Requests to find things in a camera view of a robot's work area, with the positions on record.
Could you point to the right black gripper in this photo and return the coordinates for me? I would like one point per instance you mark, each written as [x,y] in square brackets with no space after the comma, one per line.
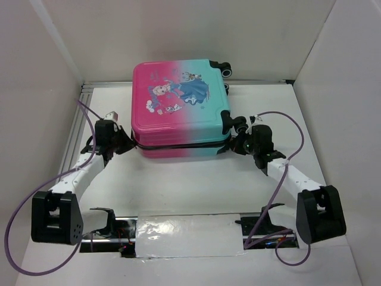
[238,143]

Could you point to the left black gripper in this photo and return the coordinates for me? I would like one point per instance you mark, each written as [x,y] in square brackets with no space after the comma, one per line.
[128,143]

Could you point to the pink hard-shell suitcase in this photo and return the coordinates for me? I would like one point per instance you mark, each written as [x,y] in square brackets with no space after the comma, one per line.
[181,109]

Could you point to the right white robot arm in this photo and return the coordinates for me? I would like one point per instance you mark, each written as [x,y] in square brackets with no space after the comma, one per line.
[299,204]

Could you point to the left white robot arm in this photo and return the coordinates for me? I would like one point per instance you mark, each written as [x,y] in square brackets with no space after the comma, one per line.
[56,215]

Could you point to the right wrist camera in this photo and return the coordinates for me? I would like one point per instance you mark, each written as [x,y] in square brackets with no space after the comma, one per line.
[254,120]

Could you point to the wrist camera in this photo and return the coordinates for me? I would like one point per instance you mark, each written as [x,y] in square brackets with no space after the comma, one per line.
[254,120]
[112,116]

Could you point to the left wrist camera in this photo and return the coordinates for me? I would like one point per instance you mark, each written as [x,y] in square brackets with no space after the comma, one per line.
[112,116]

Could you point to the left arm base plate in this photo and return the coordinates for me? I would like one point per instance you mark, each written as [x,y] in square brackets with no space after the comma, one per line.
[120,241]

